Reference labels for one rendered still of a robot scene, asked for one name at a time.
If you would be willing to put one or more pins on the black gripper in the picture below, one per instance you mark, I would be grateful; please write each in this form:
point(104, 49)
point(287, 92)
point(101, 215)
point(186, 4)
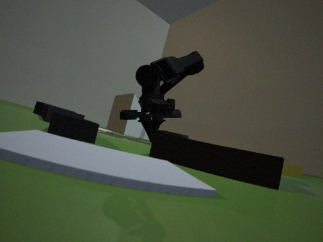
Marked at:
point(150, 125)

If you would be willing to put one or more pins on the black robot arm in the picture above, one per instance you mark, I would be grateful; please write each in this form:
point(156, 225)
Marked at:
point(171, 71)

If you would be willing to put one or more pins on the light grey flat panel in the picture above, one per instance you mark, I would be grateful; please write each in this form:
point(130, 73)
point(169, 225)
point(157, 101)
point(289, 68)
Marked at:
point(57, 154)

